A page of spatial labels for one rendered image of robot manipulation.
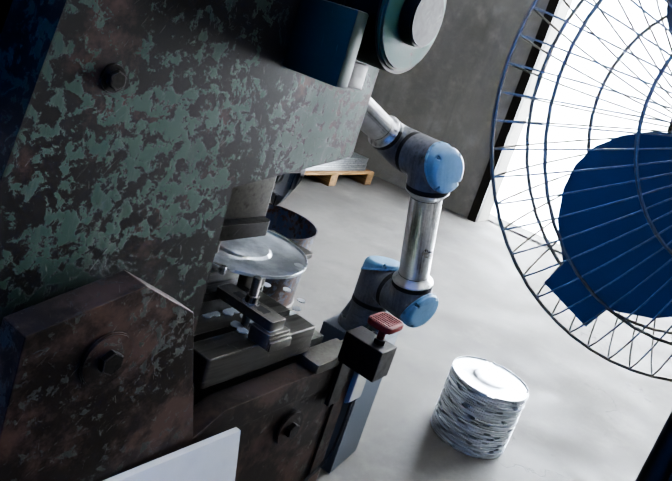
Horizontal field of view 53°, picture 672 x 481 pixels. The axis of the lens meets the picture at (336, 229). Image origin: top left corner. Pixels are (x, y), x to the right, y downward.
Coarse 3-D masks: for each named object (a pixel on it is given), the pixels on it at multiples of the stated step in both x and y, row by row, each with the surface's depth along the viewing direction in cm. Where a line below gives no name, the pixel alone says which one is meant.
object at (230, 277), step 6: (228, 270) 131; (210, 276) 127; (216, 276) 128; (222, 276) 130; (228, 276) 131; (234, 276) 133; (210, 282) 128; (216, 282) 129; (222, 282) 131; (228, 282) 132; (234, 282) 134; (210, 288) 129; (216, 288) 130
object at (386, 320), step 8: (384, 312) 139; (368, 320) 135; (376, 320) 134; (384, 320) 135; (392, 320) 136; (400, 320) 137; (376, 328) 133; (384, 328) 132; (392, 328) 133; (400, 328) 135; (384, 336) 136
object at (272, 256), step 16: (240, 240) 145; (256, 240) 148; (272, 240) 153; (288, 240) 154; (224, 256) 135; (240, 256) 137; (256, 256) 139; (272, 256) 144; (288, 256) 147; (304, 256) 149; (240, 272) 130; (256, 272) 133; (272, 272) 136; (288, 272) 138
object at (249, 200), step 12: (264, 180) 128; (240, 192) 124; (252, 192) 126; (264, 192) 129; (228, 204) 123; (240, 204) 125; (252, 204) 128; (264, 204) 131; (228, 216) 124; (240, 216) 127; (252, 216) 129
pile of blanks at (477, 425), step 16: (448, 384) 244; (464, 384) 236; (448, 400) 242; (464, 400) 236; (480, 400) 234; (496, 400) 231; (432, 416) 252; (448, 416) 241; (464, 416) 236; (480, 416) 234; (496, 416) 233; (512, 416) 236; (448, 432) 241; (464, 432) 238; (480, 432) 235; (496, 432) 236; (464, 448) 238; (480, 448) 237; (496, 448) 239
